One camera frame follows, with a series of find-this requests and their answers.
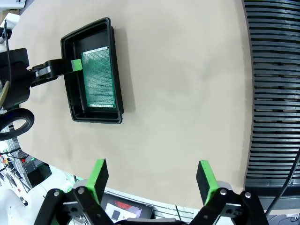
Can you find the black ESD tray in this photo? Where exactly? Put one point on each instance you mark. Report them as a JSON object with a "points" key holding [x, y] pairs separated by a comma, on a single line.
{"points": [[77, 98]]}

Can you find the green perforated circuit board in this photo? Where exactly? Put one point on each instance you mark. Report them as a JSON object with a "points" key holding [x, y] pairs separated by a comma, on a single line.
{"points": [[100, 82]]}

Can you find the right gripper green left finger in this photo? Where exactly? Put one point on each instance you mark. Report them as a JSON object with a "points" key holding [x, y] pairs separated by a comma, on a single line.
{"points": [[96, 187]]}

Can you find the black control box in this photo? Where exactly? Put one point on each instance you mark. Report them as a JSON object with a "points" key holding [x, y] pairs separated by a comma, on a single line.
{"points": [[38, 174]]}

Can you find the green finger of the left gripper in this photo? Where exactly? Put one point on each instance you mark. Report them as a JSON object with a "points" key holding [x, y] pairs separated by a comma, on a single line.
{"points": [[58, 68]]}

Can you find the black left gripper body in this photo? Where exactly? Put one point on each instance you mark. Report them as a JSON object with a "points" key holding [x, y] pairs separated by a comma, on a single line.
{"points": [[16, 77]]}

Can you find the black slotted board rack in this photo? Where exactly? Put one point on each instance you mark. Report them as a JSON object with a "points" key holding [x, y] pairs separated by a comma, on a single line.
{"points": [[272, 93]]}

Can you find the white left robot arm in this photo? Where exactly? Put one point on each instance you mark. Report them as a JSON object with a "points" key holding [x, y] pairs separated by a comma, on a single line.
{"points": [[11, 206]]}

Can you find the white slotted base platform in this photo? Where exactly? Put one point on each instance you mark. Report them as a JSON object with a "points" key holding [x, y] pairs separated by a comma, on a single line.
{"points": [[168, 213]]}

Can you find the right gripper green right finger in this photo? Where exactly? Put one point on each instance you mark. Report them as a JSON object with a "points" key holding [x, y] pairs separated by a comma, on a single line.
{"points": [[209, 187]]}

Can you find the small black display screen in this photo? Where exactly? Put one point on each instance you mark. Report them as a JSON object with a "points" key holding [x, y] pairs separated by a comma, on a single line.
{"points": [[126, 206]]}

